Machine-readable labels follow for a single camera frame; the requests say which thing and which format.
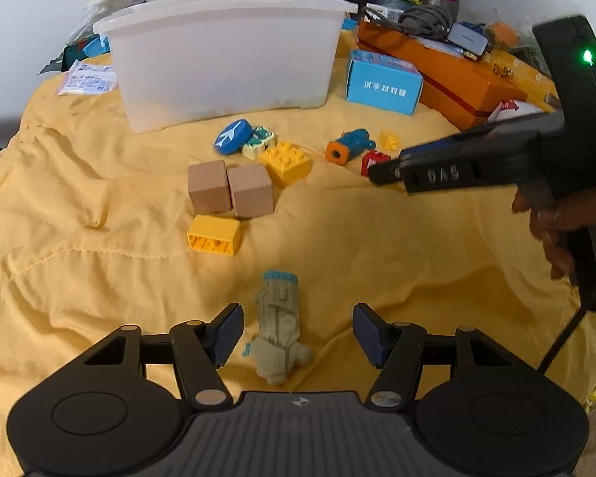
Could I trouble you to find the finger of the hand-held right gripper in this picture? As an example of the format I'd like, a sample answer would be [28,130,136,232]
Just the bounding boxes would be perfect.
[400,134,465,162]
[368,158,408,187]

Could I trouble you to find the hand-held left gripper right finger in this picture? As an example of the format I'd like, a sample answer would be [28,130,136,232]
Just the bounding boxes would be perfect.
[354,303,527,411]

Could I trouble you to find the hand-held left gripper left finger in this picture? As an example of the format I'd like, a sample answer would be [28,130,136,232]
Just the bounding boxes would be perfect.
[70,303,244,411]

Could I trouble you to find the red toy brick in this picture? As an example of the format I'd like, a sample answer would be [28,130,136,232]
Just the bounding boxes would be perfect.
[361,150,392,177]

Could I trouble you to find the grey toy spaceship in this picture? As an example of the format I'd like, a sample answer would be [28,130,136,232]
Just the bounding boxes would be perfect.
[242,271,315,386]

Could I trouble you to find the white plastic bin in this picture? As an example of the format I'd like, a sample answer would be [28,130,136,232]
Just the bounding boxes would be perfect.
[93,0,358,135]

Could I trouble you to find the person's right hand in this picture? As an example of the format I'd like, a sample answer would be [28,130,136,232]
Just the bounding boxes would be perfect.
[511,184,596,281]

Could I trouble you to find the teal toy telescope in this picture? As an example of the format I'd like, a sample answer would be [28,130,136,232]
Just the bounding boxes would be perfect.
[326,129,377,165]

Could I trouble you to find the orange long box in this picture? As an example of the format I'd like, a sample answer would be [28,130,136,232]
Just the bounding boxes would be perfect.
[358,22,522,132]

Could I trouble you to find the white red plastic bag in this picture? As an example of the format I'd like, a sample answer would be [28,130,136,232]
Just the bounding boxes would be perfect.
[487,99,547,125]

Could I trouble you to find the blue cardboard box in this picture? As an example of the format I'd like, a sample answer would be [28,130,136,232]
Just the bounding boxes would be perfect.
[345,50,424,116]

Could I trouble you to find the yellow flat box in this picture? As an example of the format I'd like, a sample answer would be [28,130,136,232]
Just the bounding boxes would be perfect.
[482,50,562,110]

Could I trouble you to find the yellow hollow toy brick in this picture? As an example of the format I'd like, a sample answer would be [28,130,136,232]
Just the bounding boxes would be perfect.
[186,215,242,258]

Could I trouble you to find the yellow studded toy brick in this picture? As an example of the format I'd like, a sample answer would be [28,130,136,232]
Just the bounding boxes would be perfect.
[258,142,313,190]

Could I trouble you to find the dark device case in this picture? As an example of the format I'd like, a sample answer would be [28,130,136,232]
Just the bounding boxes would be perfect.
[447,22,490,58]

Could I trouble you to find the frog printed toy block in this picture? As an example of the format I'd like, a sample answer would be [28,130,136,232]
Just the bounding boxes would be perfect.
[242,126,276,161]

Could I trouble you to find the wooden cube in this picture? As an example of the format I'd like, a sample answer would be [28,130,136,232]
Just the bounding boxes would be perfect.
[187,160,232,215]
[227,163,275,219]

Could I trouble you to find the orange round object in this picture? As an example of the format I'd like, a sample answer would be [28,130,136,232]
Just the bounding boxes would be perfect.
[487,22,520,48]

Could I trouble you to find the yellow blanket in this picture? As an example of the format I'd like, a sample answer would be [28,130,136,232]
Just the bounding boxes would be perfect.
[0,30,596,477]

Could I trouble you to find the blue disc toy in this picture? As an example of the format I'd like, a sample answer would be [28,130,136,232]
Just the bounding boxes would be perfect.
[213,119,253,155]

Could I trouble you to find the white paper packet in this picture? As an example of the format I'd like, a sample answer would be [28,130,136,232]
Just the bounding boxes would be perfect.
[57,60,117,95]

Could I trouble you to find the blue packet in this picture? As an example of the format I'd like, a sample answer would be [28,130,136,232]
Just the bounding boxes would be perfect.
[62,35,112,60]

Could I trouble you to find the grey cable bundle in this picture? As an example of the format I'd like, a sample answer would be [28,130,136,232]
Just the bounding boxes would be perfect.
[365,2,460,41]

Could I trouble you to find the black cable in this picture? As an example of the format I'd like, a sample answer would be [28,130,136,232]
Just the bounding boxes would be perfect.
[536,253,596,373]

